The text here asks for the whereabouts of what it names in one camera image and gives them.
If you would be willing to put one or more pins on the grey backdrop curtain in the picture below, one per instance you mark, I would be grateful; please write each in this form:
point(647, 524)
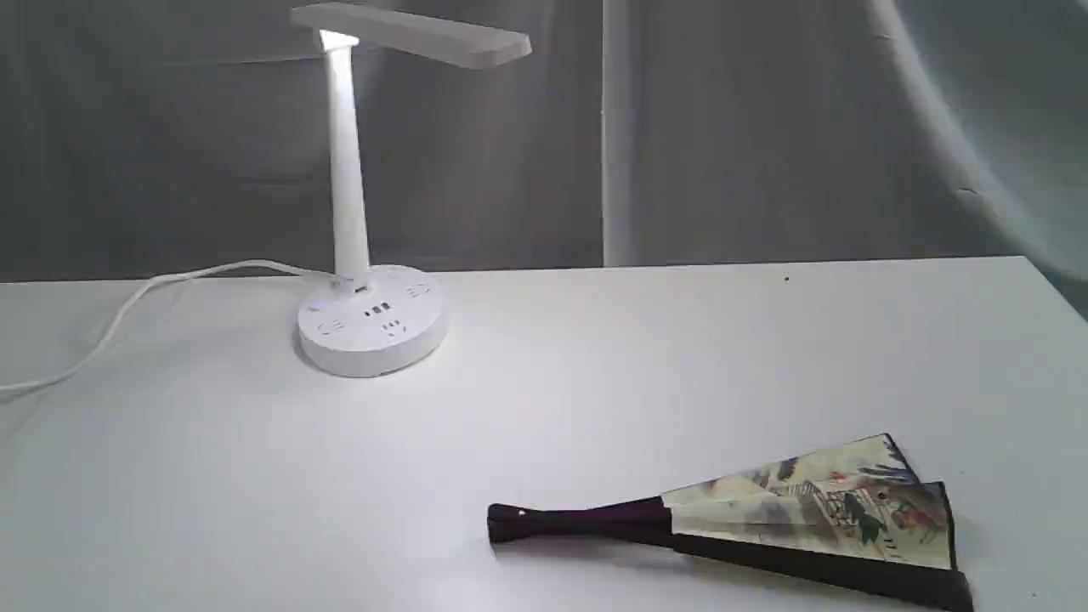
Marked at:
point(146, 137)

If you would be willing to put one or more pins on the painted paper folding fan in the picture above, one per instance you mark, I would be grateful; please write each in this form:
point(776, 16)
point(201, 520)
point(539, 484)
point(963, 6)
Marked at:
point(856, 516)

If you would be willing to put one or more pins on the white desk lamp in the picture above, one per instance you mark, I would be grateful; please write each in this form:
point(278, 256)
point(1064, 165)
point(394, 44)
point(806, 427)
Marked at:
point(371, 320)

